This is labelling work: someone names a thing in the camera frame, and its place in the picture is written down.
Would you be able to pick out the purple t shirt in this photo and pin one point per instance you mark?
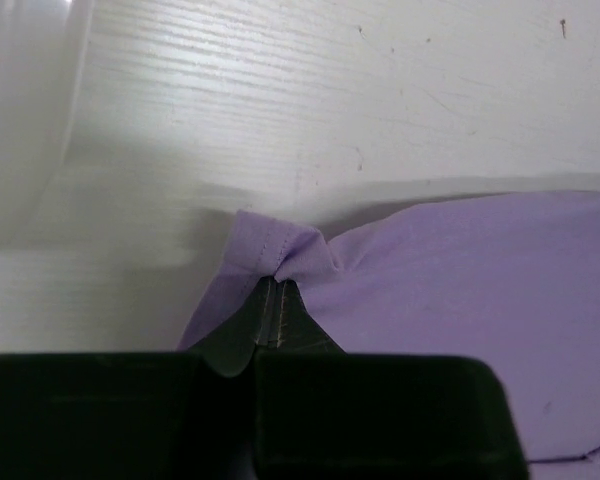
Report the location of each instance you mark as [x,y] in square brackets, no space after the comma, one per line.
[513,280]

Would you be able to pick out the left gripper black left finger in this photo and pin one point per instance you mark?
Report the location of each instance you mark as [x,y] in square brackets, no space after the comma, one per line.
[147,415]

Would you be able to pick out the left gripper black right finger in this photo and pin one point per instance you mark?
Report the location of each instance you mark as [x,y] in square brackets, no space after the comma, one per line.
[323,413]

